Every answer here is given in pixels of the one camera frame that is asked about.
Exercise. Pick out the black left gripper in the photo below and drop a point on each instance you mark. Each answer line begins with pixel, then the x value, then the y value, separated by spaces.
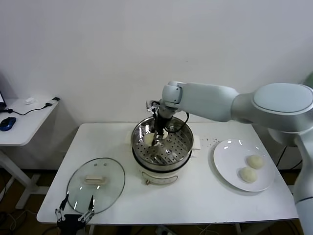
pixel 71 221

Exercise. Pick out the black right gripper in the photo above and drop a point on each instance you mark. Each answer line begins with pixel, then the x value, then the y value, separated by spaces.
pixel 160 123

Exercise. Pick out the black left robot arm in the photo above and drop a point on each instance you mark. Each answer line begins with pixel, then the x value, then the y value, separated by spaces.
pixel 69 232

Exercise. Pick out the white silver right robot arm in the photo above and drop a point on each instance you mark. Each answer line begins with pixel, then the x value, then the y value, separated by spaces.
pixel 244 102

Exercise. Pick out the stainless steel steamer basket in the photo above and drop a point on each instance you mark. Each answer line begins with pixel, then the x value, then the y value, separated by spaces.
pixel 181 151

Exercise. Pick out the cream electric cooker base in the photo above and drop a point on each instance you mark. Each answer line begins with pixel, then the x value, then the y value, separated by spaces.
pixel 159 176

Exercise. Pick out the white round plate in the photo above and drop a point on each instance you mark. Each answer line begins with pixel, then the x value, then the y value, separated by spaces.
pixel 227 166

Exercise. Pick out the white side desk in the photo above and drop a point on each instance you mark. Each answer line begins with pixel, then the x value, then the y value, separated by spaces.
pixel 19 137

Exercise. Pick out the blue computer mouse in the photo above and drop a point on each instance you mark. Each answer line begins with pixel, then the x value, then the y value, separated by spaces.
pixel 7 123

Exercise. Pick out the small white desk object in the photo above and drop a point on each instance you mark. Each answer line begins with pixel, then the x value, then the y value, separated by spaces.
pixel 29 101

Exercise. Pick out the black laptop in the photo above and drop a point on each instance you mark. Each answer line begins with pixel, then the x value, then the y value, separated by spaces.
pixel 2 99

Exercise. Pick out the pale green object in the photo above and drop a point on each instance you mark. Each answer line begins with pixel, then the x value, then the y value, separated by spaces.
pixel 310 79

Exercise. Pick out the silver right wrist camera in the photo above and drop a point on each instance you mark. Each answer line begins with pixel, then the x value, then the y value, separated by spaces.
pixel 152 106

